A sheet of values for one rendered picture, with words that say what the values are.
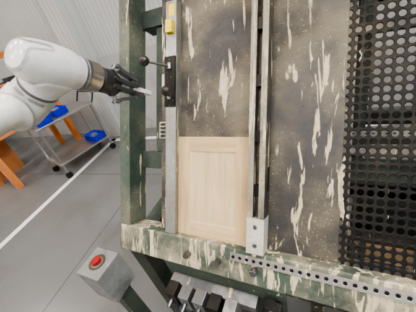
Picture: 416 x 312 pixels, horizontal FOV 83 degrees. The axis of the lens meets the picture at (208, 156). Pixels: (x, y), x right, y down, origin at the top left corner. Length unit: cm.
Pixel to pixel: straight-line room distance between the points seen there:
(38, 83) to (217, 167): 61
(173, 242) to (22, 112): 69
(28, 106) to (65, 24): 351
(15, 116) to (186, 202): 63
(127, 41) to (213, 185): 73
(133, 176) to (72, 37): 328
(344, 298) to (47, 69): 101
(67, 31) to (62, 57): 354
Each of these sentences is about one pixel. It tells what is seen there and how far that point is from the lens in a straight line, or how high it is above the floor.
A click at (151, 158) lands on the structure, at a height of 111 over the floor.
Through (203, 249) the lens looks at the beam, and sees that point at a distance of 99.
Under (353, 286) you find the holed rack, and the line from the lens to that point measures 91.
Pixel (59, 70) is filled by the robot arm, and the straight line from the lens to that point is 68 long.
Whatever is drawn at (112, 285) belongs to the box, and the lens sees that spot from 112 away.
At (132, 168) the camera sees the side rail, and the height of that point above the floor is 112.
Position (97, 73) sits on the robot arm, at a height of 157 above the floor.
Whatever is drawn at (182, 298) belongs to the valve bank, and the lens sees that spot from 106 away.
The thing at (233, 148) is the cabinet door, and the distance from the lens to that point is 89.
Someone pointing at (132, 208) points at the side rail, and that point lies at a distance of 118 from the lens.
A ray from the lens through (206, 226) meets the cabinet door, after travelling 99.
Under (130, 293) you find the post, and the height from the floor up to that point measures 67.
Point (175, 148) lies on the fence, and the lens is 98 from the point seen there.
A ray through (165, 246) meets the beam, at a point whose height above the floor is 86.
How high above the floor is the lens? 168
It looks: 33 degrees down
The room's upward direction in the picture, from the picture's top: 16 degrees counter-clockwise
